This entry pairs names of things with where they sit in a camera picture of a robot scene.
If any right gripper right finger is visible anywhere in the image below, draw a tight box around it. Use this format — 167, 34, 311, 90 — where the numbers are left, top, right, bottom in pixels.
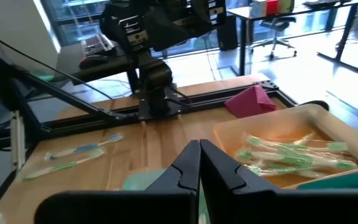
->
201, 139, 358, 224

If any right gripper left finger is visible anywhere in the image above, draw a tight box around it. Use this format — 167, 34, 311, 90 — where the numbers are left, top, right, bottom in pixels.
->
34, 139, 201, 224

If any green translucent plastic bin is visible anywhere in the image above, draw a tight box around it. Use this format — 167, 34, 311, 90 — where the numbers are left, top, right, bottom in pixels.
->
122, 169, 167, 192

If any orange plastic bin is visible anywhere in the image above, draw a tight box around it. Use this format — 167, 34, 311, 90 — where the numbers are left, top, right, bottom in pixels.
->
213, 103, 358, 189

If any magenta plastic bin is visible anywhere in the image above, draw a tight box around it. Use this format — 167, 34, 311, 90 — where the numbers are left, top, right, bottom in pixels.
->
224, 85, 278, 119

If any teal plastic bin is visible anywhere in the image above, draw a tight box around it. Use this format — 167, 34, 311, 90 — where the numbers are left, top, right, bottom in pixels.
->
296, 167, 358, 190

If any black-legged background desk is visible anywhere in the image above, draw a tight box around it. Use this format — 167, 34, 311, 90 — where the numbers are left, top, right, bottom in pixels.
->
227, 0, 358, 77

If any black computer mouse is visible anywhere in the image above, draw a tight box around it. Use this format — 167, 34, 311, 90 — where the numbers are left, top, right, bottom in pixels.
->
78, 55, 110, 70

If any black side desk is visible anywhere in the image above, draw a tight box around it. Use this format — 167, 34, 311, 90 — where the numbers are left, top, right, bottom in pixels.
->
56, 43, 142, 85

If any black computer tower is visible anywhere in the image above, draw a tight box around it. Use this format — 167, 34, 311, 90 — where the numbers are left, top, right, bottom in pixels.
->
218, 14, 239, 51

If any silver keyboard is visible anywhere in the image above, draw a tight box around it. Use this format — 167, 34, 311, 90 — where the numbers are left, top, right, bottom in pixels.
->
81, 33, 117, 57

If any grey office chair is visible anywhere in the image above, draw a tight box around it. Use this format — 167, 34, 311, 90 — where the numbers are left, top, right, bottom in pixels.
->
250, 16, 298, 60

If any white container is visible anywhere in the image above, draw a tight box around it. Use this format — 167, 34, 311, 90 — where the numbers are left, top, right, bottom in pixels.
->
252, 0, 267, 18

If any red container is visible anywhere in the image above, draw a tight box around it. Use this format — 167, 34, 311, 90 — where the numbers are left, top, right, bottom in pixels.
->
265, 0, 280, 16

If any yellow container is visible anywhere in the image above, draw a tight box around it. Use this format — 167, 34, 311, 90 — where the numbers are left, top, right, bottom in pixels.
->
278, 0, 295, 14

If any silver edge bracket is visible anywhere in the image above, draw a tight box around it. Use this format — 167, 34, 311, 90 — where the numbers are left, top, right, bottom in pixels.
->
10, 110, 27, 171

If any dark window frame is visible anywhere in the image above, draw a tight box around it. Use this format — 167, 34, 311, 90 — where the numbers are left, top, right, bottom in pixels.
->
40, 0, 229, 47

